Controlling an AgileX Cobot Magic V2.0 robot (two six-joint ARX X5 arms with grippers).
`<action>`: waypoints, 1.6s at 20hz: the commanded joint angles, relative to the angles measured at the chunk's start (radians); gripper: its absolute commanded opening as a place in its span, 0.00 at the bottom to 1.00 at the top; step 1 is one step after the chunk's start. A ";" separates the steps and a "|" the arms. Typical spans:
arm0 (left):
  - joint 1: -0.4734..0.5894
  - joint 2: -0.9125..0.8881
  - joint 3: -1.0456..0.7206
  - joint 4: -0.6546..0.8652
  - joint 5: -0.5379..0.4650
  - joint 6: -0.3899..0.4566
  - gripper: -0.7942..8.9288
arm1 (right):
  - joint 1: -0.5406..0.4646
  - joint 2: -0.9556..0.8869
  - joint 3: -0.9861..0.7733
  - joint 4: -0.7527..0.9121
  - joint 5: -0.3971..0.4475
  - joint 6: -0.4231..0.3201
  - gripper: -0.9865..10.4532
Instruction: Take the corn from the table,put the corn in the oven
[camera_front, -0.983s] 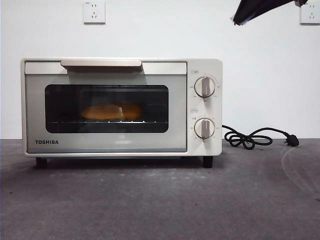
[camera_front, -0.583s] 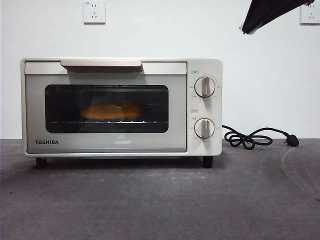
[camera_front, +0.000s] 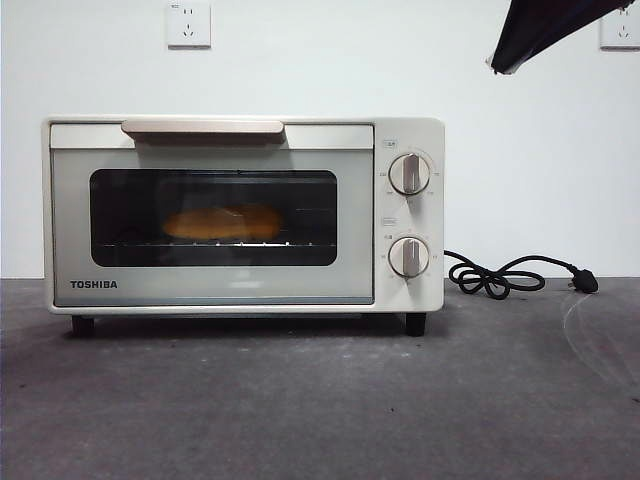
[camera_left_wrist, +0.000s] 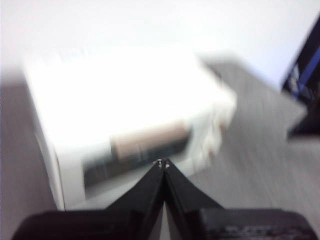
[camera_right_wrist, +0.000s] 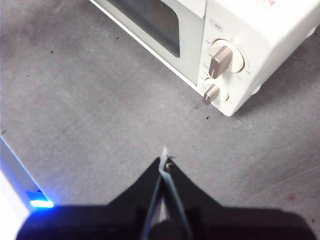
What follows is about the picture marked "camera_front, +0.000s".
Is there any taupe oven door handle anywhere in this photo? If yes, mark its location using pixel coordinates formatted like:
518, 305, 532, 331
120, 119, 285, 148

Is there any yellow corn cob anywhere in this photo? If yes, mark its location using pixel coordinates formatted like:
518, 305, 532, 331
162, 202, 284, 240

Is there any glass-windowed cream oven door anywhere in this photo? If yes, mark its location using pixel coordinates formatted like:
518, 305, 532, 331
49, 122, 375, 306

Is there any cream round oven knob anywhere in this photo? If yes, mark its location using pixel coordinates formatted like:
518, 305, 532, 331
388, 237, 430, 280
388, 153, 431, 196

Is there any cream Toshiba toaster oven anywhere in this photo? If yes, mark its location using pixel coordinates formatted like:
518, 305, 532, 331
43, 115, 445, 317

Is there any white wall socket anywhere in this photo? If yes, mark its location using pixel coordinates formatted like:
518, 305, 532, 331
166, 0, 212, 50
599, 4, 640, 50

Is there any black power cable with plug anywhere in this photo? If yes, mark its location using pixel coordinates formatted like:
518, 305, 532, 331
443, 249, 600, 300

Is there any metal wire oven rack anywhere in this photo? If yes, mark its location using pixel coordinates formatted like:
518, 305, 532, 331
94, 238, 334, 250

